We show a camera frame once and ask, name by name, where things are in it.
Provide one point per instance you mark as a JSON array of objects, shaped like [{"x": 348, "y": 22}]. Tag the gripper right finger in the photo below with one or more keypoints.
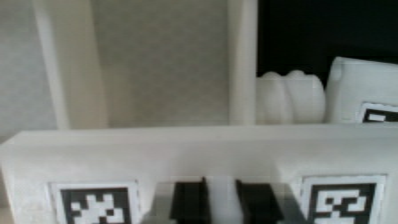
[{"x": 269, "y": 206}]

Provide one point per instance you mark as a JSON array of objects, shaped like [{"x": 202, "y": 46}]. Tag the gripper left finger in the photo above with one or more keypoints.
[{"x": 181, "y": 203}]

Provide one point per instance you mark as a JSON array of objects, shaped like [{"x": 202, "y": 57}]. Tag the white cabinet door panel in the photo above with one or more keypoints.
[{"x": 83, "y": 174}]

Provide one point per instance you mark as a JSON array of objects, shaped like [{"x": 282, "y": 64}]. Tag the white cabinet body box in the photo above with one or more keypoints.
[{"x": 126, "y": 63}]

